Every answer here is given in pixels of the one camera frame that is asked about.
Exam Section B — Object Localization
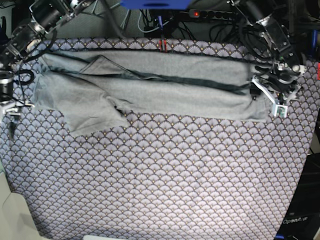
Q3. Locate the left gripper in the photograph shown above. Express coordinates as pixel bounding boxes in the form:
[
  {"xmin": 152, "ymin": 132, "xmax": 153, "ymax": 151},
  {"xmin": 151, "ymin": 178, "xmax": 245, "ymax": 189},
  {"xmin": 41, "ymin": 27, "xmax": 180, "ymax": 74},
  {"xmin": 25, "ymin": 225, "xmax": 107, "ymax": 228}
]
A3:
[{"xmin": 249, "ymin": 73, "xmax": 303, "ymax": 105}]

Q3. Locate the red clamp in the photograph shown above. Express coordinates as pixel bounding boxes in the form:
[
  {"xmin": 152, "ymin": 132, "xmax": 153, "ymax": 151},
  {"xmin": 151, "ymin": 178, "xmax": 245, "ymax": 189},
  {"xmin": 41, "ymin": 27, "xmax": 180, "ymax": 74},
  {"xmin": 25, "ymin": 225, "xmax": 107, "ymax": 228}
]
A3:
[{"xmin": 159, "ymin": 39, "xmax": 168, "ymax": 53}]

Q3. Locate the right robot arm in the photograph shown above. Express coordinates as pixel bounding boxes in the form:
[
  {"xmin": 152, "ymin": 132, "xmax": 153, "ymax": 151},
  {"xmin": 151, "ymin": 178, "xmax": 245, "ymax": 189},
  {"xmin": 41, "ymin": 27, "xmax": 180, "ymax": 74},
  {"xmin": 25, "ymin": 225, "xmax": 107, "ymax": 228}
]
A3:
[{"xmin": 0, "ymin": 0, "xmax": 93, "ymax": 139}]

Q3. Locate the black OpenArm box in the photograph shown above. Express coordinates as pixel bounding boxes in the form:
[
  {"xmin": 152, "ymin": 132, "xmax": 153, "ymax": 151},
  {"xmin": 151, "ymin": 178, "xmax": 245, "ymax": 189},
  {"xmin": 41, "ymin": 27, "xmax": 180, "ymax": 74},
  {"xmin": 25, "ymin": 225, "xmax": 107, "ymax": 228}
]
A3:
[{"xmin": 274, "ymin": 153, "xmax": 320, "ymax": 240}]

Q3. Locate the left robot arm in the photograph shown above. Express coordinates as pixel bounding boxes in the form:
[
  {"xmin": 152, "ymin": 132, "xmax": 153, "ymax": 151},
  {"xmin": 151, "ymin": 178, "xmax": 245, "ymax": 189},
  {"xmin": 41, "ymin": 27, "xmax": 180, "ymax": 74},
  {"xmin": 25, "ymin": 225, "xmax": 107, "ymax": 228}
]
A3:
[{"xmin": 230, "ymin": 0, "xmax": 305, "ymax": 106}]

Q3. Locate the grey T-shirt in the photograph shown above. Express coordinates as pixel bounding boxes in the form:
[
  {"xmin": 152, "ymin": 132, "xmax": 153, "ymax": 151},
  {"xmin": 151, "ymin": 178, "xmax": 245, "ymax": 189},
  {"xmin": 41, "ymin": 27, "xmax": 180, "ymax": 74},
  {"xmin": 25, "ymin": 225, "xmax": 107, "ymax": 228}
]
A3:
[{"xmin": 32, "ymin": 50, "xmax": 269, "ymax": 137}]

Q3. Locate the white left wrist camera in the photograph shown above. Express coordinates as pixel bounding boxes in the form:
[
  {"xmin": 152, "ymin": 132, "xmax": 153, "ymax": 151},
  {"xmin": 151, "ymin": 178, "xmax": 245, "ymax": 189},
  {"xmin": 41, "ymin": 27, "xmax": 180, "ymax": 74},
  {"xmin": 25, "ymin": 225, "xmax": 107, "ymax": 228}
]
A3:
[{"xmin": 271, "ymin": 103, "xmax": 288, "ymax": 118}]

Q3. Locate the patterned tablecloth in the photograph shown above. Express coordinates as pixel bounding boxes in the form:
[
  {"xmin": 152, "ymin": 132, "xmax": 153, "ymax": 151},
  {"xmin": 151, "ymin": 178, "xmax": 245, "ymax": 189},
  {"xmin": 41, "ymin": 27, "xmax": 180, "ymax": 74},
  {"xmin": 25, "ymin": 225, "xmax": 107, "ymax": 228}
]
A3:
[{"xmin": 0, "ymin": 38, "xmax": 320, "ymax": 240}]

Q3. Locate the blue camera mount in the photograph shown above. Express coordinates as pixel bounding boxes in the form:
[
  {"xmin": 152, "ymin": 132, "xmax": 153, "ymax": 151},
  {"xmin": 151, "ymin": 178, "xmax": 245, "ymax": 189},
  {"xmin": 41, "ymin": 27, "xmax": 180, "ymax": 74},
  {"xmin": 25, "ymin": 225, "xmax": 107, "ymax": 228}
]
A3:
[{"xmin": 120, "ymin": 0, "xmax": 192, "ymax": 10}]

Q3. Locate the power strip with red switch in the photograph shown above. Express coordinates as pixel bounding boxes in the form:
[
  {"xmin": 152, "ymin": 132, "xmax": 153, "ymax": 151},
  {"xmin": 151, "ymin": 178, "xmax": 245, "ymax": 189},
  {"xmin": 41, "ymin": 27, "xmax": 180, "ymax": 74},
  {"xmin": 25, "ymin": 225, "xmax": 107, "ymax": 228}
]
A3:
[{"xmin": 187, "ymin": 9, "xmax": 238, "ymax": 21}]

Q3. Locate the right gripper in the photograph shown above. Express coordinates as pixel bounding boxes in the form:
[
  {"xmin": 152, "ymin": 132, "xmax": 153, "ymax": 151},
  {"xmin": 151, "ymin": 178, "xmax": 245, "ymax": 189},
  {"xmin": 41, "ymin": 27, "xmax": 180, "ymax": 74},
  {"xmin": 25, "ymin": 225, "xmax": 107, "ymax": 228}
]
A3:
[{"xmin": 0, "ymin": 99, "xmax": 35, "ymax": 140}]

